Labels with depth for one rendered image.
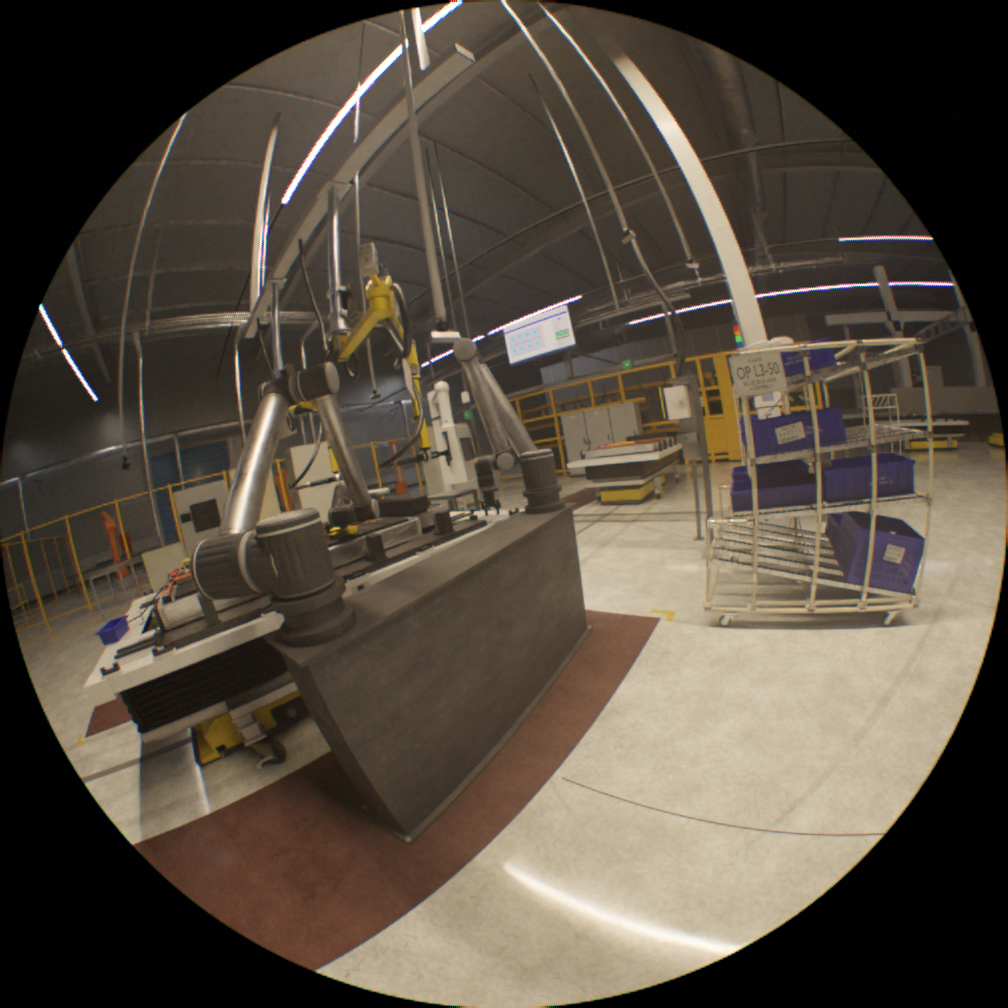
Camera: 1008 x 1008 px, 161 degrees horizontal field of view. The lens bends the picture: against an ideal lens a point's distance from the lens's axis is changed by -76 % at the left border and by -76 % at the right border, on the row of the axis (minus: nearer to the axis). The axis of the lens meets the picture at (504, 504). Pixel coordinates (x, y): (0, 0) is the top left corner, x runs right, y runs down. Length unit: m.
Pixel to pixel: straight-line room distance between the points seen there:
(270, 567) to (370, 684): 0.45
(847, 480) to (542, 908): 2.41
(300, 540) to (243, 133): 10.25
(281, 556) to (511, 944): 1.34
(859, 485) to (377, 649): 2.47
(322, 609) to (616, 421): 9.95
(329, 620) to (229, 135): 10.49
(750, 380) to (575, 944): 2.46
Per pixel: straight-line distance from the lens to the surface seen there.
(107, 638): 2.31
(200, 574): 1.21
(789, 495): 2.32
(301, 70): 9.84
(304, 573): 1.01
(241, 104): 10.26
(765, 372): 2.12
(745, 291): 4.28
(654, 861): 1.42
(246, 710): 1.97
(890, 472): 2.47
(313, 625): 1.05
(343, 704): 1.12
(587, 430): 10.90
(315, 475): 6.90
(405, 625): 1.19
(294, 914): 1.65
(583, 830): 1.48
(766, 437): 2.17
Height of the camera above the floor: 1.32
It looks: 9 degrees down
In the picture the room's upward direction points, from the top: 10 degrees counter-clockwise
